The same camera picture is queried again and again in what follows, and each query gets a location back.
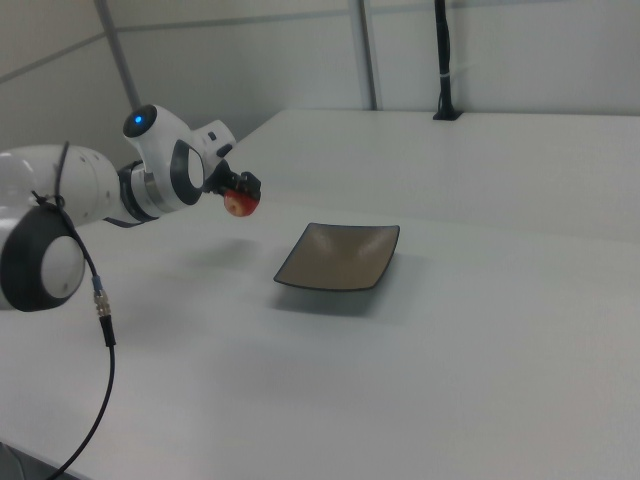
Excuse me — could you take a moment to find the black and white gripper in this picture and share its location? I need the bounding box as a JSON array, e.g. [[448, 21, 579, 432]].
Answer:
[[201, 158, 263, 202]]

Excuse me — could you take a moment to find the red apple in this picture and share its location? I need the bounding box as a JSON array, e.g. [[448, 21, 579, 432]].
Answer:
[[223, 189, 259, 219]]

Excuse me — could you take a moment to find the square brown ceramic plate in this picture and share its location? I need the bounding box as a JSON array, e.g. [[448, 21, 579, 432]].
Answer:
[[273, 222, 401, 296]]

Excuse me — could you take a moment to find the black clamp-mounted pole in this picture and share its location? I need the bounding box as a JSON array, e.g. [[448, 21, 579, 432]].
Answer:
[[431, 0, 465, 122]]

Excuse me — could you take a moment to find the black cable with metal connector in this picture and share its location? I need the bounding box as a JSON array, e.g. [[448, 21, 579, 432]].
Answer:
[[29, 141, 118, 480]]

